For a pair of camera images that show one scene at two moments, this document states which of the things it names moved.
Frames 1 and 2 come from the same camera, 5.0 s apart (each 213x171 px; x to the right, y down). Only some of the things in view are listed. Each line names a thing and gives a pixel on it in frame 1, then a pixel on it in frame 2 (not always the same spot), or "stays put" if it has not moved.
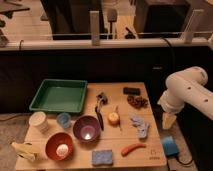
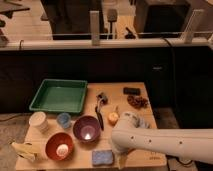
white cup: (38, 121) stays put
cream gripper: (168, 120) to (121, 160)
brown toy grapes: (137, 101) stays put
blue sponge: (102, 157) stays put
